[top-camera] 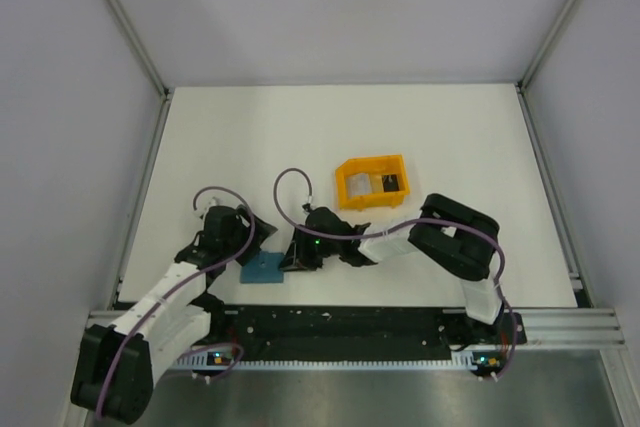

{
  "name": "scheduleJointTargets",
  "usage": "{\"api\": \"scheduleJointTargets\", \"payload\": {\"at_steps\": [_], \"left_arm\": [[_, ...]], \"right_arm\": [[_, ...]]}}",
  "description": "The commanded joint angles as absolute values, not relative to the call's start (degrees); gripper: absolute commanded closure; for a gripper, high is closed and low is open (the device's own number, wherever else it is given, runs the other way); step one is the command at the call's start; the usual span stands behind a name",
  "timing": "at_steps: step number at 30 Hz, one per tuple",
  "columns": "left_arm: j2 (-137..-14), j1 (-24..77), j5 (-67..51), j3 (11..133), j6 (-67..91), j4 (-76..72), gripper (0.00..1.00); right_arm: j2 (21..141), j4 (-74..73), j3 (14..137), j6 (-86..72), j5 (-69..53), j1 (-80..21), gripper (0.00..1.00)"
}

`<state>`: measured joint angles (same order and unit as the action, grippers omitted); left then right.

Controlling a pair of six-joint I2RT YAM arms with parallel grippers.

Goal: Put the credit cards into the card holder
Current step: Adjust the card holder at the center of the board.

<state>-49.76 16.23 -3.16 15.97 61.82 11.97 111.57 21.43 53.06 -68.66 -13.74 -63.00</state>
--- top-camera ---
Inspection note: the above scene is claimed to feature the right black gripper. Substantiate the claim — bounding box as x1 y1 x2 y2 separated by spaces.
279 225 342 273

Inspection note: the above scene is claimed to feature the blue leather card holder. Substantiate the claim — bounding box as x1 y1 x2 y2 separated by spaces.
240 251 284 284

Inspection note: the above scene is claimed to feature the yellow plastic bin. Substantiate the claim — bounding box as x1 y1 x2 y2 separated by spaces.
335 154 411 211

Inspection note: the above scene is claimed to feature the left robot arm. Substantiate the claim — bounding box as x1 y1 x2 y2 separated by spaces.
70 205 277 425

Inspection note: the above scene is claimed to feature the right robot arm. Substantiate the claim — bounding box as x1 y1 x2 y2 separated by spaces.
279 193 513 344

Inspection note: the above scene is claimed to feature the silver card in bin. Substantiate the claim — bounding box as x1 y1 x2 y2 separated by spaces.
345 173 373 199

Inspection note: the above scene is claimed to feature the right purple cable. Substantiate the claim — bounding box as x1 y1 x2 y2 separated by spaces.
273 167 519 383

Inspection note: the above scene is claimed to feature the purple cable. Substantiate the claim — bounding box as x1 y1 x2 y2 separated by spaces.
93 187 259 421
273 167 519 383

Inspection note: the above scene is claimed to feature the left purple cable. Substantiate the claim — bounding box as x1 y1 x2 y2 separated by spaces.
93 187 259 421

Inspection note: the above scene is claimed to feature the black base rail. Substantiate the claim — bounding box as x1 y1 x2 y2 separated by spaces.
214 305 527 362

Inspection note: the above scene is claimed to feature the white cable duct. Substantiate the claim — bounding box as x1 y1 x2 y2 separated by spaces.
170 350 501 373

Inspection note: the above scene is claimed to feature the aluminium frame rail front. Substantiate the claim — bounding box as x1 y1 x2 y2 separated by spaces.
100 309 622 347

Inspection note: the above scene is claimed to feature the left aluminium frame post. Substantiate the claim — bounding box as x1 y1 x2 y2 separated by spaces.
74 0 174 98

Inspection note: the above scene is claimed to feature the aluminium frame post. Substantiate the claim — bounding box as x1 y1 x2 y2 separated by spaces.
517 0 614 93
74 0 174 98

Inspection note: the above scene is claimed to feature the right aluminium frame post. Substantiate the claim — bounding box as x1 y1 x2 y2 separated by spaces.
517 0 614 93

